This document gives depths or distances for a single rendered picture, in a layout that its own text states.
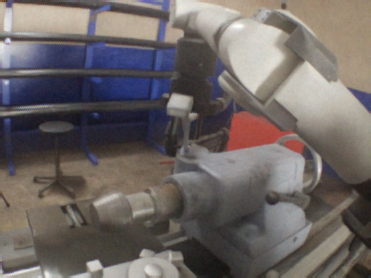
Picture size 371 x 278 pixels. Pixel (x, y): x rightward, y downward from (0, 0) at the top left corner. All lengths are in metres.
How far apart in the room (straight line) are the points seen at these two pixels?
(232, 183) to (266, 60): 0.37
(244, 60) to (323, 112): 0.11
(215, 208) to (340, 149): 0.38
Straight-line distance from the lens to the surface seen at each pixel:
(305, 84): 0.31
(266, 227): 0.79
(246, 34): 0.35
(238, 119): 3.15
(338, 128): 0.33
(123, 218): 0.54
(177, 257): 0.39
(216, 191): 0.64
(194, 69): 0.55
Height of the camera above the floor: 1.42
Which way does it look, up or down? 18 degrees down
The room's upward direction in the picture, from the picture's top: 8 degrees clockwise
